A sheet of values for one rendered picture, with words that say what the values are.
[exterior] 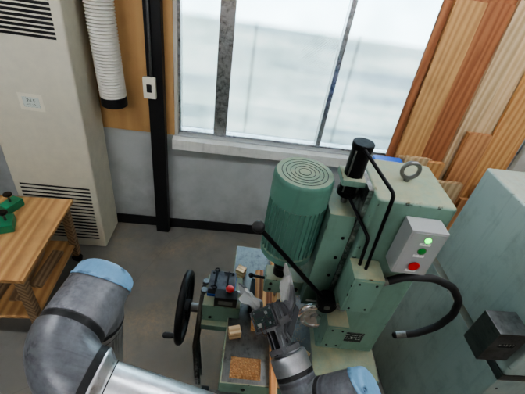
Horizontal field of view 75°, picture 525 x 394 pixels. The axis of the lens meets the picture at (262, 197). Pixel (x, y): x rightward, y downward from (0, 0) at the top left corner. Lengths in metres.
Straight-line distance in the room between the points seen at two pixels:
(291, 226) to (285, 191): 0.12
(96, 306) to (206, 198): 2.12
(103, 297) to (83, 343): 0.09
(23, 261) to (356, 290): 1.70
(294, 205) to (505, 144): 2.08
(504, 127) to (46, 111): 2.81
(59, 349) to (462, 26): 2.27
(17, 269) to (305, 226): 1.57
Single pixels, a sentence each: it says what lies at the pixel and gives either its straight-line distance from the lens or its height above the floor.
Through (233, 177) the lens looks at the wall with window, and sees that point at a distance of 2.60.
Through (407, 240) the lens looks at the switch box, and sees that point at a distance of 0.97.
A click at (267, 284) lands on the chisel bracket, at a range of 1.25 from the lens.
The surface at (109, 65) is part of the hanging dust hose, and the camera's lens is 2.22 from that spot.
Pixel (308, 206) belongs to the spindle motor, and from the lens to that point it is 0.94.
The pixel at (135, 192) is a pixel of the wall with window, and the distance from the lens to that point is 2.84.
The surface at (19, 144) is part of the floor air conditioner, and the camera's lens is 2.55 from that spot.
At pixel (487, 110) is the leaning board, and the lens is 2.68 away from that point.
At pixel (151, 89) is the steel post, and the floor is 1.20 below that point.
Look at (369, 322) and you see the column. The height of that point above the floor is 0.99.
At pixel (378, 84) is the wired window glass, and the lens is 2.50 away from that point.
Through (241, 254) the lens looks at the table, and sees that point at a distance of 1.53.
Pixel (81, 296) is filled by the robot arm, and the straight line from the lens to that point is 0.69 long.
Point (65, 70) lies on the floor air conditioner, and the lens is 2.19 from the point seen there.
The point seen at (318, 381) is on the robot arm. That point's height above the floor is 1.25.
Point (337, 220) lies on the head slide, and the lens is 1.01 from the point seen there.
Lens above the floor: 2.01
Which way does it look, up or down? 37 degrees down
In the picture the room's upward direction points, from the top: 10 degrees clockwise
